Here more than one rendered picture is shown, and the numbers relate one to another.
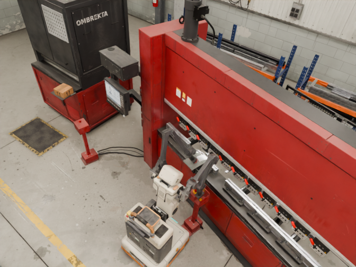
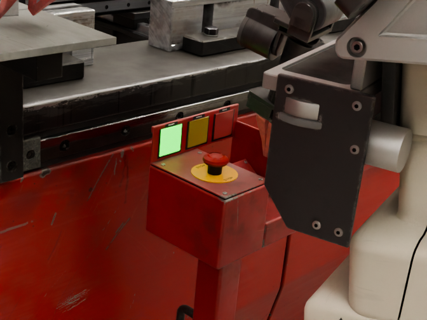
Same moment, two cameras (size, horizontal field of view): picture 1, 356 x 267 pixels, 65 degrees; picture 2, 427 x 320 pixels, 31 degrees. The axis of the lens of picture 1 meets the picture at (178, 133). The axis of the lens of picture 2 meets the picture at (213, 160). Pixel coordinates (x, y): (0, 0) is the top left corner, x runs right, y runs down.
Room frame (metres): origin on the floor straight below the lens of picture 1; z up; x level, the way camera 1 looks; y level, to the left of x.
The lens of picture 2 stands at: (2.15, 0.80, 1.25)
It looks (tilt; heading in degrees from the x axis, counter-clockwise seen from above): 23 degrees down; 262
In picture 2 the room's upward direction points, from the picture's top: 6 degrees clockwise
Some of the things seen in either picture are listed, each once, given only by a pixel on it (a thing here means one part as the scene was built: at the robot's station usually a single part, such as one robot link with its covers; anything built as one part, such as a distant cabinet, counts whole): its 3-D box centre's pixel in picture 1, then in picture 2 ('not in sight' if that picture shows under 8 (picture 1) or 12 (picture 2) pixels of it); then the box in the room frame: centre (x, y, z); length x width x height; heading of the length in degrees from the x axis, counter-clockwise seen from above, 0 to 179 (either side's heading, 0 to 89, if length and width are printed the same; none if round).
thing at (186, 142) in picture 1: (178, 135); not in sight; (2.83, 0.00, 0.92); 0.50 x 0.06 x 0.10; 40
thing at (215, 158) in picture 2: not in sight; (215, 166); (2.00, -0.28, 0.79); 0.04 x 0.04 x 0.04
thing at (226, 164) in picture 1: (228, 161); not in sight; (2.12, -0.60, 1.26); 0.15 x 0.09 x 0.17; 40
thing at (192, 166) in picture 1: (195, 160); (1, 25); (2.31, -0.25, 1.00); 0.26 x 0.18 x 0.01; 130
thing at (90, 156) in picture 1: (85, 141); not in sight; (3.03, 1.45, 0.41); 0.25 x 0.20 x 0.83; 130
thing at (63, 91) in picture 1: (62, 90); not in sight; (3.49, 1.84, 1.04); 0.30 x 0.26 x 0.12; 55
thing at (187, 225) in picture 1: (192, 224); not in sight; (1.95, -0.29, 0.06); 0.25 x 0.20 x 0.12; 132
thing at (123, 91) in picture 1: (118, 95); not in sight; (2.97, 0.83, 1.42); 0.45 x 0.12 x 0.36; 45
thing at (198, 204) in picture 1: (198, 195); (227, 181); (1.97, -0.32, 0.75); 0.20 x 0.16 x 0.18; 42
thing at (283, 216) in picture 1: (285, 212); not in sight; (1.51, -1.12, 1.26); 0.15 x 0.09 x 0.17; 40
